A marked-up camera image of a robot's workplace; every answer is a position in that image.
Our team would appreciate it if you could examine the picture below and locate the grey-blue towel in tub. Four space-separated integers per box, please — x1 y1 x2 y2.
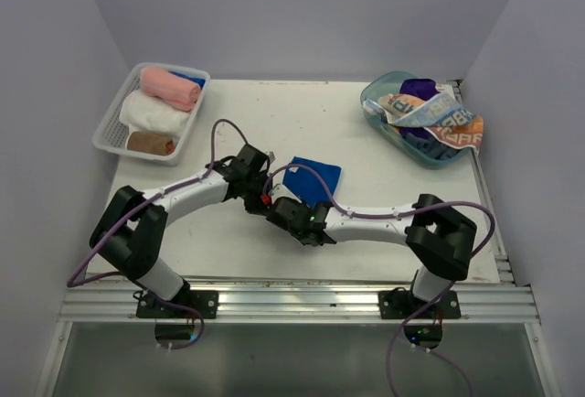
403 134 459 161

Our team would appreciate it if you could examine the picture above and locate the white rolled towel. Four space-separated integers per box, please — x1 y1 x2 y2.
119 90 190 137

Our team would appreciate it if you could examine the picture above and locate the royal blue towel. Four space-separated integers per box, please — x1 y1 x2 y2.
282 156 342 207

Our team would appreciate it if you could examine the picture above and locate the purple towel in tub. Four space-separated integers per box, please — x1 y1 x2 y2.
399 78 439 102

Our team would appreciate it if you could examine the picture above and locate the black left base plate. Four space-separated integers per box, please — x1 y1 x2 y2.
133 290 219 319

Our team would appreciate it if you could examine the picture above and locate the brown rolled towel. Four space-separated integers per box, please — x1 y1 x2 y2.
126 131 176 156

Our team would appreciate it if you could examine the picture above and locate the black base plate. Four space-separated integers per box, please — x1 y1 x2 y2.
133 290 219 319
378 287 462 320

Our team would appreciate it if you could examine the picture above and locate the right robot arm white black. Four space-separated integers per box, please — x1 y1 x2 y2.
266 194 477 317

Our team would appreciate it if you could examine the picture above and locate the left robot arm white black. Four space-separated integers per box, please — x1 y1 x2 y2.
90 144 271 317

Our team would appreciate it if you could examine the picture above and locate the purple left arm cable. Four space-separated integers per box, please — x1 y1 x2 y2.
66 118 250 352

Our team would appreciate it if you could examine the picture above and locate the orange blue printed towel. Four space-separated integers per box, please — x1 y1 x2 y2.
362 92 484 151

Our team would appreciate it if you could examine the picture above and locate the white plastic mesh basket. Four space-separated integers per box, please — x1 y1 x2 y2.
92 62 211 166

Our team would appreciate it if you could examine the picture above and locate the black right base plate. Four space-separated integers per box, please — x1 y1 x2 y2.
378 287 462 320

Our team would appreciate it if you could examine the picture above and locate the teal transparent plastic tub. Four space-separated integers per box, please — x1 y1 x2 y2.
360 71 484 169

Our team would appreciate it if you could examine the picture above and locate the aluminium mounting rail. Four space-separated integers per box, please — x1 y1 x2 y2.
58 279 540 324

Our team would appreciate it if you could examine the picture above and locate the pink rolled towel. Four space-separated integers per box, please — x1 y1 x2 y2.
140 66 202 113

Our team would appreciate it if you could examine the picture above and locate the blue rolled towel in basket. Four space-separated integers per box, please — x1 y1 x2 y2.
169 70 206 93

